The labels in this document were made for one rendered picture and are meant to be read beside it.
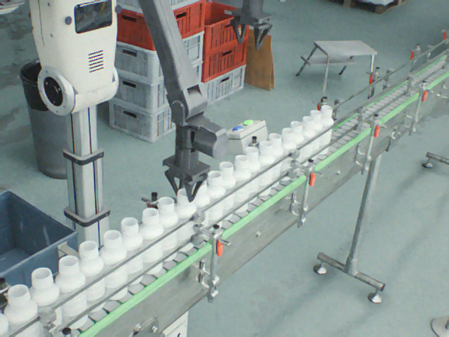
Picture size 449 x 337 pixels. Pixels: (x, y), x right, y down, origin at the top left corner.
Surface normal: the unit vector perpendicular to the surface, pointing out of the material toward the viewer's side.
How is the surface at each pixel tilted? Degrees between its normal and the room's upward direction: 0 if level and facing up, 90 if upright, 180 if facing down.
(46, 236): 90
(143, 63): 90
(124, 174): 0
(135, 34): 90
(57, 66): 101
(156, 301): 90
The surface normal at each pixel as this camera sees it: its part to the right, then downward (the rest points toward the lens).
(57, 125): 0.06, 0.57
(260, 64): -0.59, 0.53
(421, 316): 0.07, -0.85
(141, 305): 0.79, 0.37
